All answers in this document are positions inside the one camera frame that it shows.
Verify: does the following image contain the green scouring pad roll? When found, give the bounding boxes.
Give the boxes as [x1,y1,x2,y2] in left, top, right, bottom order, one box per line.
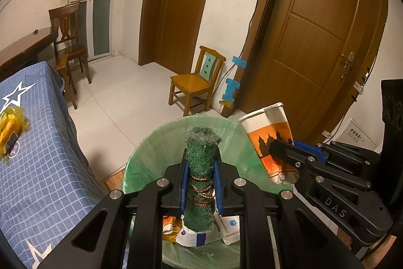
[184,126,221,233]

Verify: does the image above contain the white blue tissue pack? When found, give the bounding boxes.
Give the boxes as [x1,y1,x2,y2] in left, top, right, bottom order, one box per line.
[176,224,222,247]

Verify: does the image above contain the white medicine box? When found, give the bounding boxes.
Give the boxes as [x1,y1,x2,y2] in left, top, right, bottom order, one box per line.
[214,211,240,246]

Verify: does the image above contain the orange white paper cup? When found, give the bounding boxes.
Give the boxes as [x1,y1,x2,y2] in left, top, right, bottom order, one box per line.
[162,216,182,235]

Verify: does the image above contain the green lined trash bin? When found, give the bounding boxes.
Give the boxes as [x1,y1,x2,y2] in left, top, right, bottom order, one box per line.
[122,115,298,268]

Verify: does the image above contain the small yellow wooden chair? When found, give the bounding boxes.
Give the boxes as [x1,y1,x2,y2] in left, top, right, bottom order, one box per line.
[168,46,226,117]

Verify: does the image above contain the brown entrance door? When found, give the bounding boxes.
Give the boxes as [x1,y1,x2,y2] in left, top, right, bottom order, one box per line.
[236,0,388,143]

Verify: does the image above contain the blue star tablecloth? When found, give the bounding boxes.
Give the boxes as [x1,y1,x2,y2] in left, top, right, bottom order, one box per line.
[1,62,106,268]

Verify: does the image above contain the yellow plastic snack bag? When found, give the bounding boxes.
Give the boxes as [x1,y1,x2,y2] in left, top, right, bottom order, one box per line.
[0,106,29,160]

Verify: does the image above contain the dark wooden chair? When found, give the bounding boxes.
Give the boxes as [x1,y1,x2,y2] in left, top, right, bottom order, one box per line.
[49,2,92,84]

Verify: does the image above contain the dark wooden dining table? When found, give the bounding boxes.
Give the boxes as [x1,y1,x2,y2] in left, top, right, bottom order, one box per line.
[0,27,58,81]

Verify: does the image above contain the brown wooden door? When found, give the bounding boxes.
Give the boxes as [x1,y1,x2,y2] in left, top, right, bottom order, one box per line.
[139,0,206,74]

